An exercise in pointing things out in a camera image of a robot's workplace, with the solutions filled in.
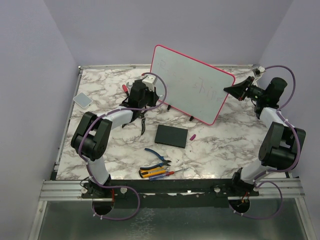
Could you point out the blue handled cutting pliers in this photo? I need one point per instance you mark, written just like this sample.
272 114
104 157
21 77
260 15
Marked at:
166 162

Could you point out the red blue screwdriver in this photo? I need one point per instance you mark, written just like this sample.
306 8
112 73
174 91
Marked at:
163 175

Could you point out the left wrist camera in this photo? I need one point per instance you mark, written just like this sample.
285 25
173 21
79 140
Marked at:
150 81

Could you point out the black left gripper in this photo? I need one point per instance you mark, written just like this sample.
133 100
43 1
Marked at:
153 96

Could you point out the red handled wrench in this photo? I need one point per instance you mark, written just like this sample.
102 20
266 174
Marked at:
126 88

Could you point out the yellow black utility knife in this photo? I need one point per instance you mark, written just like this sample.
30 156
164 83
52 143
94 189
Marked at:
152 172

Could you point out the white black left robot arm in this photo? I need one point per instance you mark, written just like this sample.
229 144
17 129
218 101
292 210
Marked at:
92 134

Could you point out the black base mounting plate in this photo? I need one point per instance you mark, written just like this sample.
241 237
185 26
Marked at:
166 193

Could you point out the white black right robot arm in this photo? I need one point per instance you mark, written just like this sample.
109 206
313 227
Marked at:
282 144

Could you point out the small white square box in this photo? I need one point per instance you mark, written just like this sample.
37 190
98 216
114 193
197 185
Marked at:
82 100

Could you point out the black handled wire stripper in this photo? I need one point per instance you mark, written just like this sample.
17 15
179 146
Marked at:
142 122

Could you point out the black wire whiteboard stand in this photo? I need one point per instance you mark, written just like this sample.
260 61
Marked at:
191 118

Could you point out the black flat network switch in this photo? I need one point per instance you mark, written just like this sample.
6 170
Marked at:
171 136

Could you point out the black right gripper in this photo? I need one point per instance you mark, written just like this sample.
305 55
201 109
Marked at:
238 90

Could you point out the pink framed whiteboard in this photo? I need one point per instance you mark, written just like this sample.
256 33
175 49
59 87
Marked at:
190 85

